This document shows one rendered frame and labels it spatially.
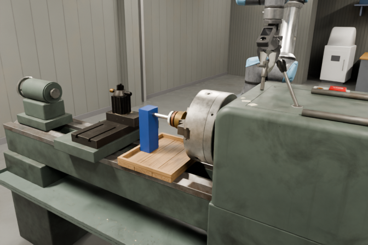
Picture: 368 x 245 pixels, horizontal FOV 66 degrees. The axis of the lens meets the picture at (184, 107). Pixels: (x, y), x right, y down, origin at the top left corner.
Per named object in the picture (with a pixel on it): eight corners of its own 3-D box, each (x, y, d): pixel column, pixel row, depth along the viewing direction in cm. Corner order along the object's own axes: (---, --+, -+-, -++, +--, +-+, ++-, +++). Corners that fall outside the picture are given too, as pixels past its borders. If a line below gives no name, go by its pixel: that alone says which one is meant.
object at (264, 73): (264, 89, 114) (268, 60, 113) (258, 89, 115) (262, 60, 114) (265, 89, 116) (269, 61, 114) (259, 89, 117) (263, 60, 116)
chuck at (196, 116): (233, 140, 141) (233, 81, 127) (205, 179, 117) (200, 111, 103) (216, 136, 145) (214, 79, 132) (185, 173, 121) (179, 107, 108)
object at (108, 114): (145, 121, 160) (145, 113, 159) (133, 127, 152) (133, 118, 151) (118, 115, 170) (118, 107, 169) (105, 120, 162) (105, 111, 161)
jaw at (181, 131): (204, 122, 122) (190, 128, 112) (203, 133, 123) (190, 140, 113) (182, 117, 127) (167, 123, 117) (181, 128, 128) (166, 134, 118)
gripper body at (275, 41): (282, 50, 119) (285, 19, 116) (277, 52, 112) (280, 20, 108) (264, 48, 123) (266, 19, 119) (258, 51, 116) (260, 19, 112)
